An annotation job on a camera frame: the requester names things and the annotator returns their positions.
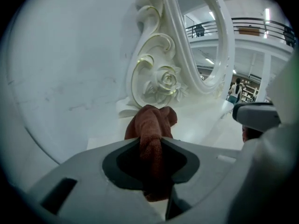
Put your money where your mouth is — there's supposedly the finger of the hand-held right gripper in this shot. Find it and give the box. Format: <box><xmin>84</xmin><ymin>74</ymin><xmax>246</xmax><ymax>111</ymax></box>
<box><xmin>232</xmin><ymin>102</ymin><xmax>282</xmax><ymax>133</ymax></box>

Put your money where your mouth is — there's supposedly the black balcony railing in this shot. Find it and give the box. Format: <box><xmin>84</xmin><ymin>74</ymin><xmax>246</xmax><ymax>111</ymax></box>
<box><xmin>231</xmin><ymin>17</ymin><xmax>295</xmax><ymax>47</ymax></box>

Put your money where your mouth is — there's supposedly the oval mirror ornate white frame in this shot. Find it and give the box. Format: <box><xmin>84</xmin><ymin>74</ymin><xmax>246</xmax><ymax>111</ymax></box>
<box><xmin>115</xmin><ymin>0</ymin><xmax>236</xmax><ymax>119</ymax></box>

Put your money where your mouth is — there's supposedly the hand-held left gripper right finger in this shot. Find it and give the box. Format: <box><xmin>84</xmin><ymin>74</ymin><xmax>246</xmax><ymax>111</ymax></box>
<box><xmin>161</xmin><ymin>136</ymin><xmax>243</xmax><ymax>221</ymax></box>

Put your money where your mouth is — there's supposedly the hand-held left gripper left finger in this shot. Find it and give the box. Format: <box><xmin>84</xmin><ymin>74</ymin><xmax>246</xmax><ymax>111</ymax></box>
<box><xmin>29</xmin><ymin>137</ymin><xmax>165</xmax><ymax>224</ymax></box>

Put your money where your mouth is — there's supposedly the brown cloth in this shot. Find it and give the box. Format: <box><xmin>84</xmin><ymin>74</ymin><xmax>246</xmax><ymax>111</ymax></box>
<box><xmin>124</xmin><ymin>104</ymin><xmax>178</xmax><ymax>203</ymax></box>

